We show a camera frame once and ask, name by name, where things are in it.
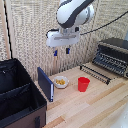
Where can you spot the black toaster oven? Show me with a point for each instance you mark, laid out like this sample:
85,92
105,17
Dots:
113,55

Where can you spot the yellow food pieces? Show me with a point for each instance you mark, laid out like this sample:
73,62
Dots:
60,81

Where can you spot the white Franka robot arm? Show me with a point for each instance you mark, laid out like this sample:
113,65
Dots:
71,12

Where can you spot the black oven tray rack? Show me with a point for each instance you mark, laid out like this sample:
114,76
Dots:
95,74

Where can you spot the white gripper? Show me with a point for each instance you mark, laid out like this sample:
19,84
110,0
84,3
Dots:
61,37

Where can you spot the beige woven folding screen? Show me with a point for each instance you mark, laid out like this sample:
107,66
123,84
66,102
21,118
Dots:
31,33

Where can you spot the white bowl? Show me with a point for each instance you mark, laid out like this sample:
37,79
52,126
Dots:
61,84

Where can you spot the black fabric storage box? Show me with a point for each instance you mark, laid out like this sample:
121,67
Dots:
18,96

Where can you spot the red plastic cup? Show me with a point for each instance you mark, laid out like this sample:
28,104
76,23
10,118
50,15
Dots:
83,84

